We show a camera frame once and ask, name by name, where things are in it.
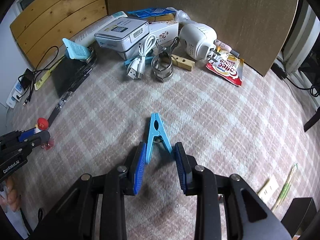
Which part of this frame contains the black notebook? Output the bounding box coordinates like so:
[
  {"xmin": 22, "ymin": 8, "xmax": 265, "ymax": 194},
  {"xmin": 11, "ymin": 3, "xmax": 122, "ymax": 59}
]
[{"xmin": 51, "ymin": 53, "xmax": 97, "ymax": 98}]

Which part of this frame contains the wooden clothespin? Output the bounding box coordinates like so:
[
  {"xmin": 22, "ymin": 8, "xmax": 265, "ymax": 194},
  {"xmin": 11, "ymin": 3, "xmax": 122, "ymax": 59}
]
[{"xmin": 171, "ymin": 54, "xmax": 195, "ymax": 72}]

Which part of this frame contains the wooden board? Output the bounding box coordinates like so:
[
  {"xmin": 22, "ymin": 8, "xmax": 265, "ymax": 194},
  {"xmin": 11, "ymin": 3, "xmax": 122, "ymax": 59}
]
[{"xmin": 10, "ymin": 0, "xmax": 107, "ymax": 67}]

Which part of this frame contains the yellow ruler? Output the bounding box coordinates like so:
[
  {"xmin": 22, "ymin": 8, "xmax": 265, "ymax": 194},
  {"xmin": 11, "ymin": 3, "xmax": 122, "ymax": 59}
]
[{"xmin": 34, "ymin": 56, "xmax": 65, "ymax": 91}]

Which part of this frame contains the white usb cable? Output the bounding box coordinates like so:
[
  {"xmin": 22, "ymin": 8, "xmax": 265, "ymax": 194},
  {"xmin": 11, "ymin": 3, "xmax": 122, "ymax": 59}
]
[{"xmin": 126, "ymin": 34, "xmax": 158, "ymax": 80}]

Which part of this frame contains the blue plastic clothespin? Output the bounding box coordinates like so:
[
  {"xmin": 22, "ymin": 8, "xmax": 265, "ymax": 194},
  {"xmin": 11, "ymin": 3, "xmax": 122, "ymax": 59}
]
[{"xmin": 145, "ymin": 113, "xmax": 175, "ymax": 164}]

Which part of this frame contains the white printed carton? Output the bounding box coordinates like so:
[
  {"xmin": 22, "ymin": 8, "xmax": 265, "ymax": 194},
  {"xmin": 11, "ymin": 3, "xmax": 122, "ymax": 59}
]
[{"xmin": 117, "ymin": 21, "xmax": 180, "ymax": 61}]

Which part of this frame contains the white security camera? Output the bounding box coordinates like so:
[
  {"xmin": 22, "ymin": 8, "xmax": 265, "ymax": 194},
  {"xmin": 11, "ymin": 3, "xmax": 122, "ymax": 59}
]
[{"xmin": 174, "ymin": 10, "xmax": 220, "ymax": 61}]

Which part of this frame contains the metal clamp tool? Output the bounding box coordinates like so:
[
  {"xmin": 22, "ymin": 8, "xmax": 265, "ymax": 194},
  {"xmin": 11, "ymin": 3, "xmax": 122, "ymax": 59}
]
[{"xmin": 151, "ymin": 36, "xmax": 180, "ymax": 82}]

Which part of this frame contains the coffee sachet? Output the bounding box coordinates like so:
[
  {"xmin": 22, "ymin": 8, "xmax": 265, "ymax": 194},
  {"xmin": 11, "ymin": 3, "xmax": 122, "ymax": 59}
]
[{"xmin": 206, "ymin": 50, "xmax": 244, "ymax": 86}]

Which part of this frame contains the white power strip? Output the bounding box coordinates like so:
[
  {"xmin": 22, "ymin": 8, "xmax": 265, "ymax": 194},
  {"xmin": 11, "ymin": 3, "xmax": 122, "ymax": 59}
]
[{"xmin": 6, "ymin": 80, "xmax": 25, "ymax": 109}]

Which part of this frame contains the white blue tube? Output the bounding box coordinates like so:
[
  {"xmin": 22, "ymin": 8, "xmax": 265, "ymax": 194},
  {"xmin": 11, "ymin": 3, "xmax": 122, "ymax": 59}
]
[{"xmin": 71, "ymin": 11, "xmax": 128, "ymax": 47}]

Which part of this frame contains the large cardboard board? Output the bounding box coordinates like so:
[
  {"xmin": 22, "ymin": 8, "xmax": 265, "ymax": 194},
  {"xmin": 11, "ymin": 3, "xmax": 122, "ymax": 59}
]
[{"xmin": 106, "ymin": 0, "xmax": 298, "ymax": 75}]

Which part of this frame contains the clear plastic card box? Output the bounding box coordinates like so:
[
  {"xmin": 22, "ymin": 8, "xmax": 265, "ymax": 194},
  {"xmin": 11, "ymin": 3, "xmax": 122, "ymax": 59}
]
[{"xmin": 94, "ymin": 17, "xmax": 149, "ymax": 52}]

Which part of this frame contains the light blue small case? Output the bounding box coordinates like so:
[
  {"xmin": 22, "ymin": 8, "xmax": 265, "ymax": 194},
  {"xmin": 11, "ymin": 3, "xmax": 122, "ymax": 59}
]
[{"xmin": 62, "ymin": 38, "xmax": 91, "ymax": 61}]

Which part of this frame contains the checkered tablecloth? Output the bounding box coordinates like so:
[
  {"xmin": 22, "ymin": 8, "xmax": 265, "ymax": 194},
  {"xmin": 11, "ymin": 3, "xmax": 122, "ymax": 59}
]
[{"xmin": 1, "ymin": 48, "xmax": 319, "ymax": 227}]

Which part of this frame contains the blue foil packet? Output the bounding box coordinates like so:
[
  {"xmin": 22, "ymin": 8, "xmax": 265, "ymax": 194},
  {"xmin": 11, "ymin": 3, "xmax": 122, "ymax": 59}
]
[{"xmin": 127, "ymin": 8, "xmax": 176, "ymax": 19}]

